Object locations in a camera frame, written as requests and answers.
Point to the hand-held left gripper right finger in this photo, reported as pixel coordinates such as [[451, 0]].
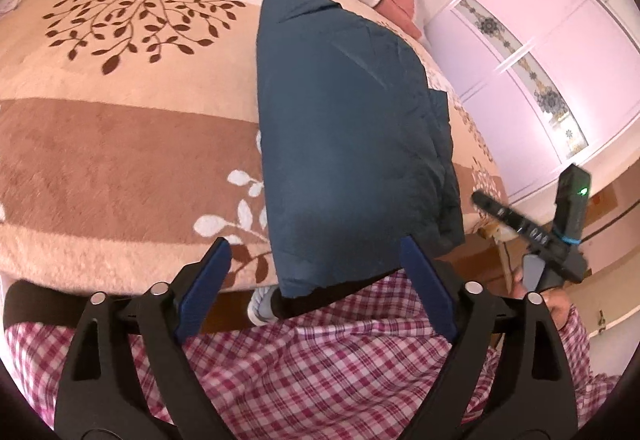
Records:
[[430, 290]]

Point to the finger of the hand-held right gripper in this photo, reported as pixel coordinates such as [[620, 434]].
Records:
[[500, 210]]

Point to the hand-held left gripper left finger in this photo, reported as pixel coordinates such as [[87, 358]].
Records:
[[205, 290]]

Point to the blue padded jacket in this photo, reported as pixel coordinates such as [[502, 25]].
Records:
[[340, 120]]

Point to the person's right forearm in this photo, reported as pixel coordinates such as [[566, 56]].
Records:
[[585, 370]]

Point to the person's right hand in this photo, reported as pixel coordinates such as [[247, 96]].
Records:
[[555, 305]]

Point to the grey sneaker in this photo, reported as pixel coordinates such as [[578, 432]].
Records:
[[261, 307]]

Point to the person's plaid shirt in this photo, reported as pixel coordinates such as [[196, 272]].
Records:
[[325, 370]]

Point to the beige leaf print blanket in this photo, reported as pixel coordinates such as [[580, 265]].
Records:
[[125, 145]]

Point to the pink wardrobe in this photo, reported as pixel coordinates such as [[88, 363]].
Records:
[[525, 20]]

